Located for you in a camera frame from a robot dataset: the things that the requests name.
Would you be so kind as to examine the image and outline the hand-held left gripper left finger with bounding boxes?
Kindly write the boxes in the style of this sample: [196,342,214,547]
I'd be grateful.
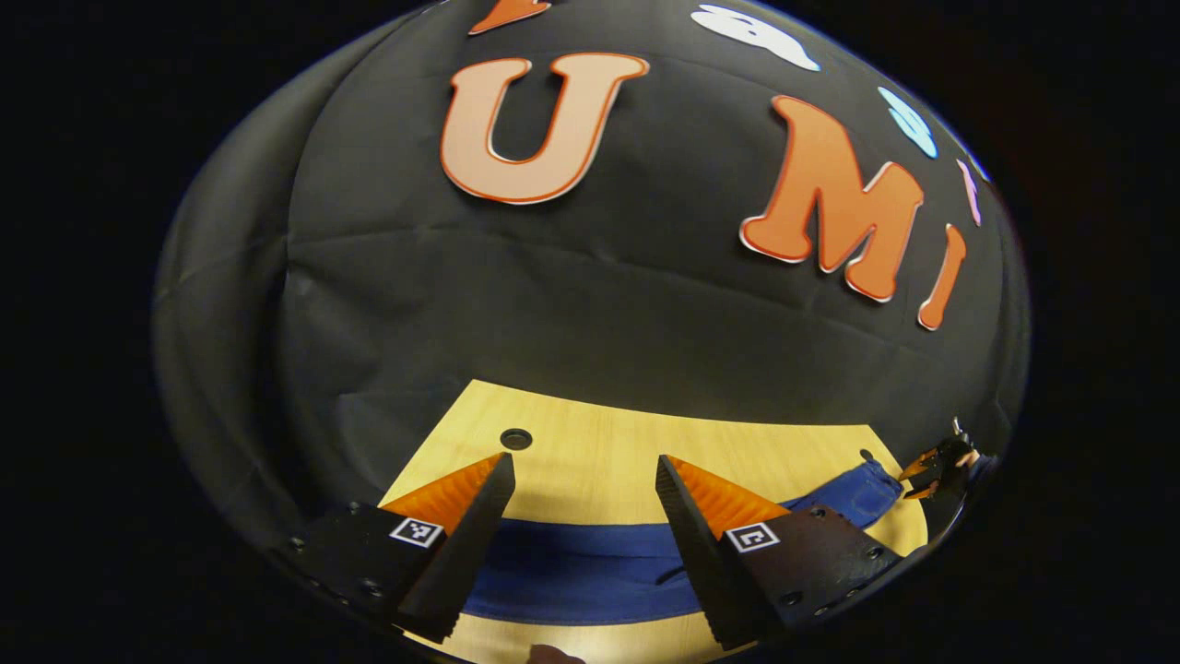
[273,451,518,645]

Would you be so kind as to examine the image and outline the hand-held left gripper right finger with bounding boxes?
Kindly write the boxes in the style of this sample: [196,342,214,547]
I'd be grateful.
[654,453,904,651]

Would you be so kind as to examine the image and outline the blue jeans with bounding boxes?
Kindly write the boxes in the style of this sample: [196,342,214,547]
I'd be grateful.
[461,459,906,628]

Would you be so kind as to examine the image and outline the black backdrop cloth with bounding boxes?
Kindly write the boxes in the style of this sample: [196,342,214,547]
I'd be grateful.
[152,0,1032,554]

